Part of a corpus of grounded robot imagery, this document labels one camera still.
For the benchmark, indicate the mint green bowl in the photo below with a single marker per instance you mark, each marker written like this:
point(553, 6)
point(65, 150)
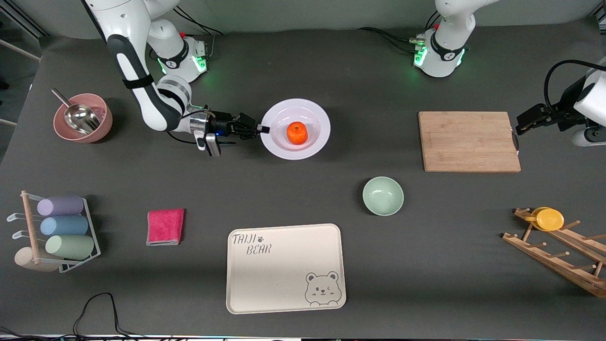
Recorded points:
point(383, 196)

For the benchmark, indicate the green cup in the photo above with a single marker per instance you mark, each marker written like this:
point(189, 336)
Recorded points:
point(70, 247)

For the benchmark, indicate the beige cup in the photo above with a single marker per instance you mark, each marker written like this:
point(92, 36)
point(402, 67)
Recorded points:
point(23, 259)

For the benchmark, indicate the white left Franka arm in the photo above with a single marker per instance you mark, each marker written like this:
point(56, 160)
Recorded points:
point(445, 52)

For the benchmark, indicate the cream bear print tray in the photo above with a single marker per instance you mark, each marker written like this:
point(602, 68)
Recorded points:
point(284, 279)

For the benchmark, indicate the purple cup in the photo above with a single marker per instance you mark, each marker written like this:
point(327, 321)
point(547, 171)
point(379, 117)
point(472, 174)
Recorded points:
point(61, 206)

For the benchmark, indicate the pink bowl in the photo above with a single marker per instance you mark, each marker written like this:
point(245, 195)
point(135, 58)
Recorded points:
point(102, 130)

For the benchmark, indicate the white round plate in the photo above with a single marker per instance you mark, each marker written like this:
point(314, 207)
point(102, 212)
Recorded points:
point(279, 113)

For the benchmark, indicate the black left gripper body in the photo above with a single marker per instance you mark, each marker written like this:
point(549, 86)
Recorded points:
point(560, 117)

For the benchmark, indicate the wooden mug rack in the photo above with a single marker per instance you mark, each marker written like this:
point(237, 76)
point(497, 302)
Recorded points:
point(554, 265)

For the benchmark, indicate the pink folded cloth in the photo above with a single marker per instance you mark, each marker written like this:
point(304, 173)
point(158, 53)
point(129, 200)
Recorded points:
point(165, 227)

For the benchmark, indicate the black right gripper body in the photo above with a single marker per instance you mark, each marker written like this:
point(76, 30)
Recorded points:
point(220, 126)

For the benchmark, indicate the yellow mug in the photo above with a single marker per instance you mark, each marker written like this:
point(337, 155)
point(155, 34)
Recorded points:
point(549, 219)

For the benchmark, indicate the metal scoop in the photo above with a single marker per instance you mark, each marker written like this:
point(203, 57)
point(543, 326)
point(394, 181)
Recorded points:
point(80, 118)

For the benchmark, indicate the wooden cutting board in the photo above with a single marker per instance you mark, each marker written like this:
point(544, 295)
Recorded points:
point(468, 142)

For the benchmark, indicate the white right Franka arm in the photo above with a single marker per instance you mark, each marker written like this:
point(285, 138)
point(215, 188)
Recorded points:
point(118, 19)

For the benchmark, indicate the blue cup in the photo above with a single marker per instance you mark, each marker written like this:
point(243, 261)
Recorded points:
point(64, 226)

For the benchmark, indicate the orange mandarin fruit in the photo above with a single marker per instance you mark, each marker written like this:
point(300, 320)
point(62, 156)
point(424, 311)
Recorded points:
point(297, 132)

